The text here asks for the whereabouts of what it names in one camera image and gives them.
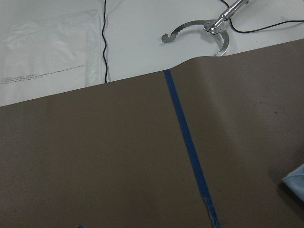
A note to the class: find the clear plastic bag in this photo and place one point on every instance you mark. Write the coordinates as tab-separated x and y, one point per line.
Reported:
50	56

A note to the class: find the light blue t-shirt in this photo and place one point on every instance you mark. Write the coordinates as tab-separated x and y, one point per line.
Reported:
295	182

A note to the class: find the reacher grabber tool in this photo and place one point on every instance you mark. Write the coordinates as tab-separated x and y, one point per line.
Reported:
212	26

